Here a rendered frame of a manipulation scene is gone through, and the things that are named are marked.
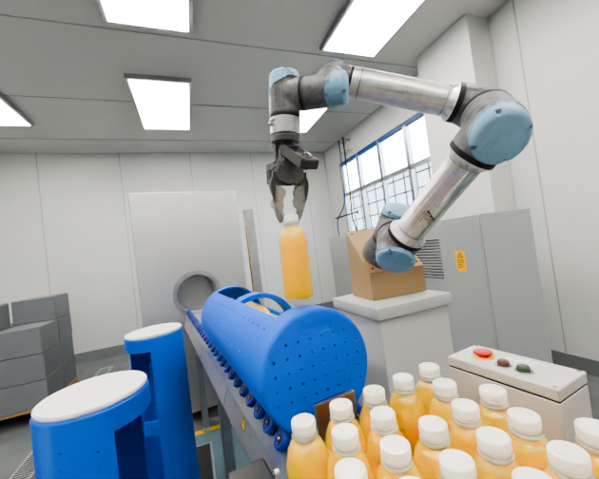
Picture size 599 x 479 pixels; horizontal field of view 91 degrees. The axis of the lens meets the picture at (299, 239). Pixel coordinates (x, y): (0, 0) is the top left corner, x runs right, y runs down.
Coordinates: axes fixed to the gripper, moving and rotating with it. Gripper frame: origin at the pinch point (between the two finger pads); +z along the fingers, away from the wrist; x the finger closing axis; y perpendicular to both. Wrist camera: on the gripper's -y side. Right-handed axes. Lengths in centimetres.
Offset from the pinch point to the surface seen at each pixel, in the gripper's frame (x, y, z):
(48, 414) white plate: 58, 23, 49
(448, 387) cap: -14.7, -34.3, 29.5
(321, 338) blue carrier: -3.2, -9.8, 28.2
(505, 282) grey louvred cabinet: -171, 48, 47
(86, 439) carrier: 50, 17, 55
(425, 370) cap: -17.2, -27.1, 30.6
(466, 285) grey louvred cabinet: -156, 64, 51
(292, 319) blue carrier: 3.8, -9.0, 22.7
